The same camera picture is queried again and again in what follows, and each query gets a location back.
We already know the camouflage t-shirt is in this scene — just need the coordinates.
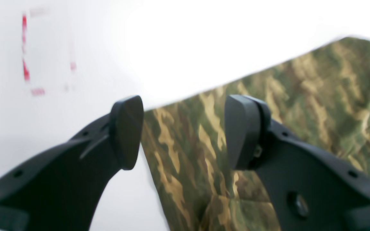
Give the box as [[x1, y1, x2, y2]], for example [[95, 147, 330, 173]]
[[141, 38, 370, 231]]

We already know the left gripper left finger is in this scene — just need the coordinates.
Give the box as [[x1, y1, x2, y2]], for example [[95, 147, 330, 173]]
[[0, 96, 144, 231]]

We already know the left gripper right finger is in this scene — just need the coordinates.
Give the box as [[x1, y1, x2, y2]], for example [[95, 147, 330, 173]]
[[224, 95, 370, 231]]

